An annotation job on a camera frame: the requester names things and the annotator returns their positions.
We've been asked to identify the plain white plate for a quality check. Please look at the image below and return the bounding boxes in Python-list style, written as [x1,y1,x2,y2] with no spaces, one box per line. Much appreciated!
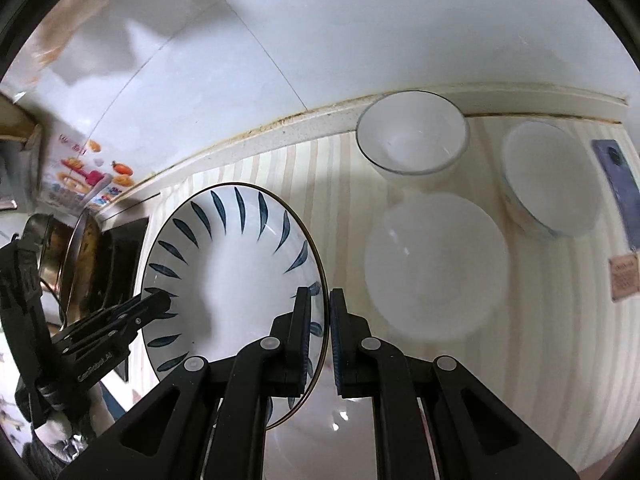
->
[364,192,511,346]

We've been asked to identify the white bowl with blue pattern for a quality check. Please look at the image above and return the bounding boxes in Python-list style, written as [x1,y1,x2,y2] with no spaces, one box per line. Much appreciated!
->
[501,121,603,238]

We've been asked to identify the blue leaf pattern plate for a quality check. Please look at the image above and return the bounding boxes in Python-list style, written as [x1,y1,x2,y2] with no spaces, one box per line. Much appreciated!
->
[140,181,329,431]

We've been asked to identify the person's left hand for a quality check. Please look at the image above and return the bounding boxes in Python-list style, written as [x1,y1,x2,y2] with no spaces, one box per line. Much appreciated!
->
[30,382,118,461]

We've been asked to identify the white bowl with dark rim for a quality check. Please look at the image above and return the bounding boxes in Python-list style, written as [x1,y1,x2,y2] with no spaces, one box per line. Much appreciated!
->
[356,90,471,183]

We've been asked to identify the black induction cooktop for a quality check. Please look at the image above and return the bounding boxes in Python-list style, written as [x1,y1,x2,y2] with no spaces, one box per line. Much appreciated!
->
[97,215,151,386]

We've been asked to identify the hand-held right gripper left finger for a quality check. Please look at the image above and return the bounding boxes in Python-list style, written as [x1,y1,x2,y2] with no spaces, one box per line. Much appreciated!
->
[57,286,313,480]

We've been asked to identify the colourful wall sticker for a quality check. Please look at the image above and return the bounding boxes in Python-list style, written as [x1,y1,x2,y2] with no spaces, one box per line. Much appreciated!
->
[37,122,138,211]

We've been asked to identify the small brown card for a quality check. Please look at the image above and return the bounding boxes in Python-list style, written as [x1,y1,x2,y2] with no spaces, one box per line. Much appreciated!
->
[608,255,640,302]

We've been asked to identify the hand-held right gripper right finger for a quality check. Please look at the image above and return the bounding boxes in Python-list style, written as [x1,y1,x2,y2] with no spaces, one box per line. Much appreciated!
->
[329,287,583,480]

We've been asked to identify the striped tablecloth with cat print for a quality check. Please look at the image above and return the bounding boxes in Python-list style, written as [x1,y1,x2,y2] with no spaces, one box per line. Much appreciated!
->
[125,117,640,473]

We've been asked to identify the stainless steel pot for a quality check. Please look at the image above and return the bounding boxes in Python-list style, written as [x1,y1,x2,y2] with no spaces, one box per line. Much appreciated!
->
[15,212,66,291]

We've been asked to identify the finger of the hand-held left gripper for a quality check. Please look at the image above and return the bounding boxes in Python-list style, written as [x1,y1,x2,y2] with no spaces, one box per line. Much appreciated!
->
[50,291,173,358]

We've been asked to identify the blue smartphone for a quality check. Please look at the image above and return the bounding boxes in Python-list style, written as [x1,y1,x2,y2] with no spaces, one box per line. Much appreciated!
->
[591,139,640,253]

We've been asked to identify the black frying pan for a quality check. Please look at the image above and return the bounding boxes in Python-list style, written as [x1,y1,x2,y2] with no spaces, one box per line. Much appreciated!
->
[57,207,108,321]

